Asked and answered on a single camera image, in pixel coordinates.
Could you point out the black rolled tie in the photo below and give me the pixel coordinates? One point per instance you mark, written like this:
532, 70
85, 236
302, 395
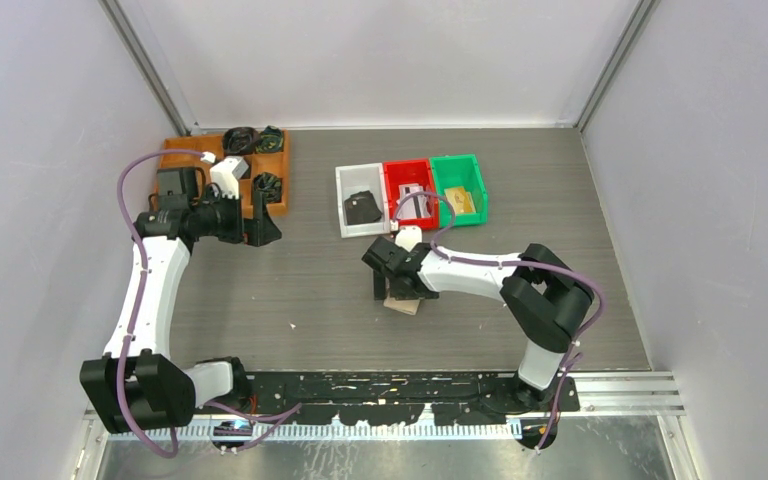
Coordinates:
240, 141

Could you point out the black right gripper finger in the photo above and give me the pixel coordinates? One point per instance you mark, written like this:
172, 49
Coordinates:
380, 286
407, 290

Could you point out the white plastic bin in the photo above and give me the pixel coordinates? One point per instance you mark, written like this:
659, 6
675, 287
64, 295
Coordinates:
354, 178

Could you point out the cards in red bin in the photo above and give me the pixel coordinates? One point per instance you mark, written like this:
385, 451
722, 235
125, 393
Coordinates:
412, 207

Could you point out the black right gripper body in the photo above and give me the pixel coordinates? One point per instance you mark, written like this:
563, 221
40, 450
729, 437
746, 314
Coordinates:
396, 291

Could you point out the black leather wallet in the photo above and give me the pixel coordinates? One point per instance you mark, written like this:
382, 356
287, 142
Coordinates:
361, 208

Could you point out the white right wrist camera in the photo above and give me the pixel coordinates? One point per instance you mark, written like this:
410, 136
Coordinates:
407, 237

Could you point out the green floral rolled tie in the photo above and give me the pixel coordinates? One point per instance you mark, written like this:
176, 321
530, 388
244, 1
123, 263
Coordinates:
271, 140

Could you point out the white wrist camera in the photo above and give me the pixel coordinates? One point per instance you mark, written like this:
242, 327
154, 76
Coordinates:
407, 237
227, 173

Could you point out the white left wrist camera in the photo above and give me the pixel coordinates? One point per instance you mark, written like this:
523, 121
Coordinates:
227, 173

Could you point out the yellow card in green bin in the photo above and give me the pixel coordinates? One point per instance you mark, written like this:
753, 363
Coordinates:
460, 199

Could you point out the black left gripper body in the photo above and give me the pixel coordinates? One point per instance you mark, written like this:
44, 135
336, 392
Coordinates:
229, 219

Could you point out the dark floral rolled tie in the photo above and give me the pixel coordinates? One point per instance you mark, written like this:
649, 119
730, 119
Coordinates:
269, 186

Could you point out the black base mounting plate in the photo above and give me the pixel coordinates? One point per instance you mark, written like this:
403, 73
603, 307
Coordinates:
454, 398

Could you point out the orange wooden compartment tray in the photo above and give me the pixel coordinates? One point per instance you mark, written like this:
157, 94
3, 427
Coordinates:
277, 163

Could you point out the green plastic bin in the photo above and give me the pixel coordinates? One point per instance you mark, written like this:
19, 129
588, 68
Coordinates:
459, 179

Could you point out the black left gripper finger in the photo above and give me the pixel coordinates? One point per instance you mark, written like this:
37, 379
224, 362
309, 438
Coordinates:
260, 211
260, 231

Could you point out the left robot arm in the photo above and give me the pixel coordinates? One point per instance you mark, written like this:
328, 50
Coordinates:
135, 382

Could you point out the red plastic bin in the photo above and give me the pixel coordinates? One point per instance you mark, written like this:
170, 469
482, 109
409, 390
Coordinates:
418, 171

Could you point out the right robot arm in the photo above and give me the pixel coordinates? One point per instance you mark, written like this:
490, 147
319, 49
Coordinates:
547, 299

